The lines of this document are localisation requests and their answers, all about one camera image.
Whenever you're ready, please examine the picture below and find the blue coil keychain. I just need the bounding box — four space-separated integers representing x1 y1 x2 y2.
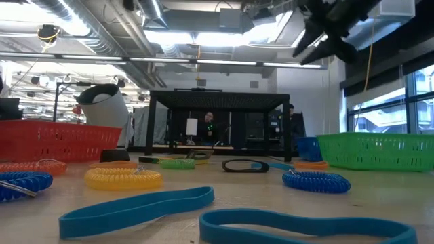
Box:
281 169 352 195
0 170 54 203

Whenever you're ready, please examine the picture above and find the green plastic basket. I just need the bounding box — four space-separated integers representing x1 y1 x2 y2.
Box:
316 131 434 172

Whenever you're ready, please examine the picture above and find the orange coil keychain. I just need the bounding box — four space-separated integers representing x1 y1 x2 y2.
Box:
0 159 68 177

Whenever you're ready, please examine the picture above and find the grey cloth cover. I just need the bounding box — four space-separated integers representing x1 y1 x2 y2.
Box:
133 105 170 148

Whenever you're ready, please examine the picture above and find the red plastic basket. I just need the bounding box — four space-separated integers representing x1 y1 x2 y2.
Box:
0 119 123 164

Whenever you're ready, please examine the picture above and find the white cylinder with black rim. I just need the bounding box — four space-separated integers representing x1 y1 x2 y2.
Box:
75 83 134 150

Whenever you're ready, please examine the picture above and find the black rubber band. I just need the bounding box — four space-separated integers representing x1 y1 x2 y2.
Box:
221 159 271 174

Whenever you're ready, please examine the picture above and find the black overhead camera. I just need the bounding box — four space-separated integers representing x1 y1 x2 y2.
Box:
36 24 62 54

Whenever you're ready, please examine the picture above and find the black angular frame object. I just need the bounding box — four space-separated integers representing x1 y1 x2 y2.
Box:
185 149 215 161

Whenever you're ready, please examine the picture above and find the person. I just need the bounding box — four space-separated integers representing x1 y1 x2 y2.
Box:
197 111 218 146
287 103 301 138

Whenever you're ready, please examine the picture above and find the window with dark frame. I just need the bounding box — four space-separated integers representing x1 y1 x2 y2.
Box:
345 64 434 135

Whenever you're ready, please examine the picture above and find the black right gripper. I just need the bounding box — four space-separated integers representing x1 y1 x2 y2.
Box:
292 0 357 66

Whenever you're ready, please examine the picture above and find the grey ceiling box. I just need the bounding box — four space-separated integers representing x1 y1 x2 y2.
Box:
218 8 243 29

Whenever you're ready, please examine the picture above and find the blue rubber band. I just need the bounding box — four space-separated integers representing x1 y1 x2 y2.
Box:
199 207 419 244
58 186 216 241
250 161 296 172

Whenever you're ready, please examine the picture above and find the silver ventilation duct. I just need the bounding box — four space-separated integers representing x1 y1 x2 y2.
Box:
28 0 169 89

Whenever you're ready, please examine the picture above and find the blue plastic basket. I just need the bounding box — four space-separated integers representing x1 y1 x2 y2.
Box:
296 136 323 163

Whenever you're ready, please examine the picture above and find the yellow crayon box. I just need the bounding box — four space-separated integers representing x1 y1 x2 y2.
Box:
138 155 208 166

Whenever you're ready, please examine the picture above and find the white desk lamp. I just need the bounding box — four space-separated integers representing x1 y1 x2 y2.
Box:
185 117 199 146

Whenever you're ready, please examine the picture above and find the yellow coil keychain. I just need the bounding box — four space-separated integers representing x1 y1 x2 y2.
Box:
85 167 164 191

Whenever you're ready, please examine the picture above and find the black monitor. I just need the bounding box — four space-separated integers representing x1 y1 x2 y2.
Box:
0 98 24 121

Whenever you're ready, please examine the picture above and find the long light bar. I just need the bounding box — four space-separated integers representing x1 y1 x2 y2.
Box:
0 51 328 70

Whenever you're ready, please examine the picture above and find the black round object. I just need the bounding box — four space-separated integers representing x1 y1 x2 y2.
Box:
99 149 131 163

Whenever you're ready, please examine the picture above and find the green coil keychain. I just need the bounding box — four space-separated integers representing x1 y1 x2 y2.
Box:
159 157 197 171

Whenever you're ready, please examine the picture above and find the yellow cable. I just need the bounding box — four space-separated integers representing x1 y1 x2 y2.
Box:
363 16 376 93

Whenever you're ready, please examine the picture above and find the black mesh desk riser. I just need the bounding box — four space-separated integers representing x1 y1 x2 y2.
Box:
144 89 293 163

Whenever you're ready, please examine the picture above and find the black metal stand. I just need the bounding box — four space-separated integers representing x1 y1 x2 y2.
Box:
52 80 94 123

